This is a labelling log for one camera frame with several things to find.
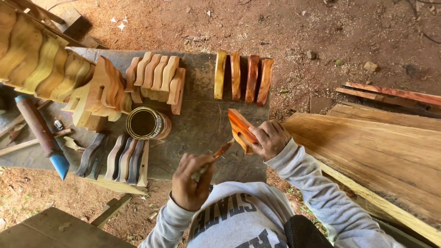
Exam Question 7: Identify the person's grey printed sweatshirt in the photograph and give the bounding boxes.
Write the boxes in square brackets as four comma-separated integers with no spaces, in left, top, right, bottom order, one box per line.
[186,181,297,248]

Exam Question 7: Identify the row of grey wavy brackets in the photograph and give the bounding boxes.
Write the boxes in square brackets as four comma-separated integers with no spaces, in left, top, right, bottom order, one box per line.
[75,134,150,188]

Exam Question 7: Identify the yellow varnished wooden bracket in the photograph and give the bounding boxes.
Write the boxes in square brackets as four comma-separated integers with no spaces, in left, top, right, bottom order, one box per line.
[214,50,228,100]

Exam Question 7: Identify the dark wooden block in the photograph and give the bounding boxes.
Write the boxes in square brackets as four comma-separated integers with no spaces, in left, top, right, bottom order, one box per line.
[56,7,92,39]

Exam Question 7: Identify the short wooden batten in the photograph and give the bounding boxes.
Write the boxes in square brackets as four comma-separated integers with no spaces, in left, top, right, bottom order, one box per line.
[90,194,133,229]

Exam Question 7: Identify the person's left hand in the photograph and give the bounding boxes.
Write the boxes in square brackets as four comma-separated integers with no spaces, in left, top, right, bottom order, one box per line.
[171,153,217,211]

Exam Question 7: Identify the open tin of varnish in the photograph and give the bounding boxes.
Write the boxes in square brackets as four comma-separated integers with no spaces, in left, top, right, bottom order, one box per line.
[126,106,172,141]

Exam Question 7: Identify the reddish varnished wooden bracket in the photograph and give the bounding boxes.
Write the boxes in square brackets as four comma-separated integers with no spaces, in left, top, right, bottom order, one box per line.
[256,59,275,107]
[230,52,242,101]
[245,55,260,103]

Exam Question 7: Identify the narrow raw wooden plank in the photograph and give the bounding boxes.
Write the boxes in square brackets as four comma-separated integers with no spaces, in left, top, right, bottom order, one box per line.
[327,102,441,132]

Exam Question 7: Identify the black mesh pad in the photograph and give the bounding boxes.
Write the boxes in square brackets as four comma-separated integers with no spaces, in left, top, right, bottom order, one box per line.
[284,215,335,248]

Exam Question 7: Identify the orange varnished wooden bracket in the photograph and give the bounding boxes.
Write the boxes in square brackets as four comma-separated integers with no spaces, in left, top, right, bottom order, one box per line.
[227,108,259,155]

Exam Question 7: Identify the thin wooden stick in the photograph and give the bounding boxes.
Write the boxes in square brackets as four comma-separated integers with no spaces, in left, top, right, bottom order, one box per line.
[0,128,74,157]

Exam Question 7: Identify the varnish-stained paint brush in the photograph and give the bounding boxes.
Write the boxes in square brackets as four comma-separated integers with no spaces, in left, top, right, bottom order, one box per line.
[191,138,236,182]

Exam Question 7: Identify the small stack of pale brackets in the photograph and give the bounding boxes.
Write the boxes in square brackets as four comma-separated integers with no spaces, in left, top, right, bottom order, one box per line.
[124,52,187,116]

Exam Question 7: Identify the brown wooden slat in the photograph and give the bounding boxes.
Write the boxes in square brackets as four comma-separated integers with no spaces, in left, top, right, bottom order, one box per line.
[336,87,432,111]

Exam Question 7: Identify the grey wooden bench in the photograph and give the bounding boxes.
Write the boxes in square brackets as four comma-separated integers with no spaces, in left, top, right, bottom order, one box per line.
[0,207,137,248]

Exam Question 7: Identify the person's right hand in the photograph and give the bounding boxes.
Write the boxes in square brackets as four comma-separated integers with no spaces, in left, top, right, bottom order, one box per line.
[248,119,292,162]

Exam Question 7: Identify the reddish wooden slat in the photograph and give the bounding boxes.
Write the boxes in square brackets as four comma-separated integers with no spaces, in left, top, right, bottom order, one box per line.
[341,81,441,107]

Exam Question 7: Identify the long row of raw brackets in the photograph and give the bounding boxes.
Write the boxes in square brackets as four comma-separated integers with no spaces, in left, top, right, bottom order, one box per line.
[0,0,133,129]

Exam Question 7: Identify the small pale carved offcut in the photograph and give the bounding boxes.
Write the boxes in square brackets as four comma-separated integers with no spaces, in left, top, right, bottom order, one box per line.
[63,136,85,153]

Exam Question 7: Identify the large raw wooden plank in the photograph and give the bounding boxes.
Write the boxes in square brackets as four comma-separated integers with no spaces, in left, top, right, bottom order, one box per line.
[283,112,441,247]

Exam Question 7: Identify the pale plank under grey brackets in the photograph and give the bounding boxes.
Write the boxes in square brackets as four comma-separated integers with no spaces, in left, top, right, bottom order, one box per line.
[82,176,149,196]

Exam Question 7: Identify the brown pipe with blue ends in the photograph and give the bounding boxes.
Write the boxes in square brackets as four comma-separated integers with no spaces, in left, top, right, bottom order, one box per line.
[14,95,70,180]

